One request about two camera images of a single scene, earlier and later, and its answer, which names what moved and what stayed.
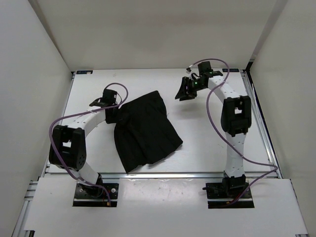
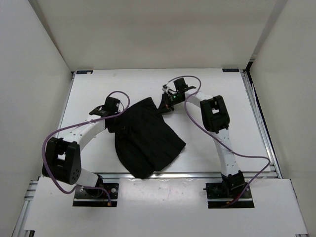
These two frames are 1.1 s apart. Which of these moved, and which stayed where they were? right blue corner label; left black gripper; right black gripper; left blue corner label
Moved: left black gripper; right black gripper
Stayed: right blue corner label; left blue corner label
